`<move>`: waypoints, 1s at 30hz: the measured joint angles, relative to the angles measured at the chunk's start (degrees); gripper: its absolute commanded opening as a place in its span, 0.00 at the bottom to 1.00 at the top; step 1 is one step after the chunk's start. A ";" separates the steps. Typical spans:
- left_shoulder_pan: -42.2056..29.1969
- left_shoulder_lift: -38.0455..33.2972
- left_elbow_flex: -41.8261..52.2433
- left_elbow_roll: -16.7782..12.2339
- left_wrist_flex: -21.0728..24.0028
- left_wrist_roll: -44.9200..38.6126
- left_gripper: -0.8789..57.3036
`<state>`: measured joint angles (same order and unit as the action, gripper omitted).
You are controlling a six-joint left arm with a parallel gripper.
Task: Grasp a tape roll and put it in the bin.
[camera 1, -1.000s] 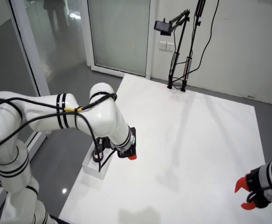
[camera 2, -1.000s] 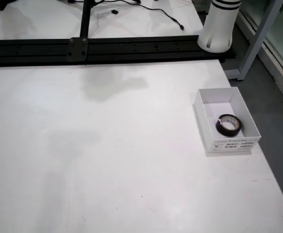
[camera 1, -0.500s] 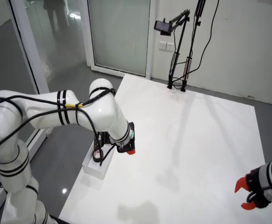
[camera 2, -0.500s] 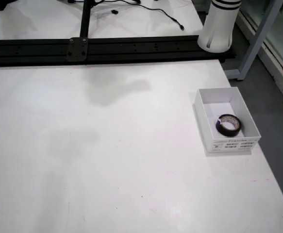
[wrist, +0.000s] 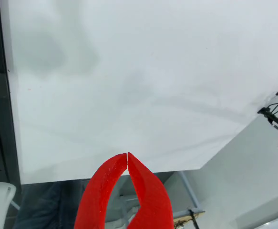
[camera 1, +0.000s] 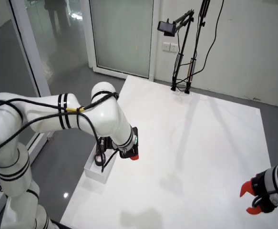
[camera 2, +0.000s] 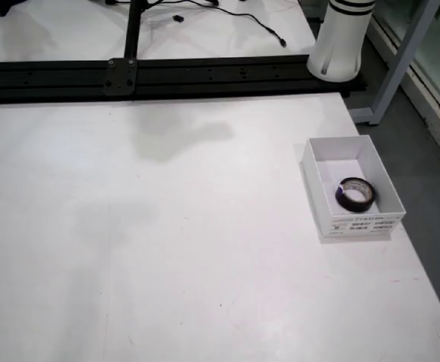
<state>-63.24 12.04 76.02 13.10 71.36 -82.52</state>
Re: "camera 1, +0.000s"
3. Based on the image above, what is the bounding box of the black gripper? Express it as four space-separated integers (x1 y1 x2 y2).
239 170 278 215
118 127 140 161

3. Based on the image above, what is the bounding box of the black tape roll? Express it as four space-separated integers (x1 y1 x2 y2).
93 152 107 167

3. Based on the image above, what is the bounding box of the white cardboard bin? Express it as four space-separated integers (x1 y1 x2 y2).
83 149 118 184

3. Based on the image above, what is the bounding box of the black boom stand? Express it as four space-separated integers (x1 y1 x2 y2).
184 0 211 94
171 9 195 92

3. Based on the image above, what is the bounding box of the frosted glass door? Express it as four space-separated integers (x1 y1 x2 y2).
88 0 162 81

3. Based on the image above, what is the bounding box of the person in dark trousers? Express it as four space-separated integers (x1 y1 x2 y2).
44 0 72 36

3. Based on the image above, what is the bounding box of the black wrist camera board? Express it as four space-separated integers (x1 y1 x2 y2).
98 136 113 153

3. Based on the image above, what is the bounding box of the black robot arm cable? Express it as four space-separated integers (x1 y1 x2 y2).
0 92 120 174

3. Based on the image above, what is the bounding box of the black camera on stand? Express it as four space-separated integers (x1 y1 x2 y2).
157 19 177 37

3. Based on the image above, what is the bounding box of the glass partition with frame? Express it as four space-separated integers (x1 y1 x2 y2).
0 0 60 153

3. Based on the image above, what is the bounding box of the black tripod stand with cables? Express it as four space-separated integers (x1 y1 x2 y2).
175 0 225 86

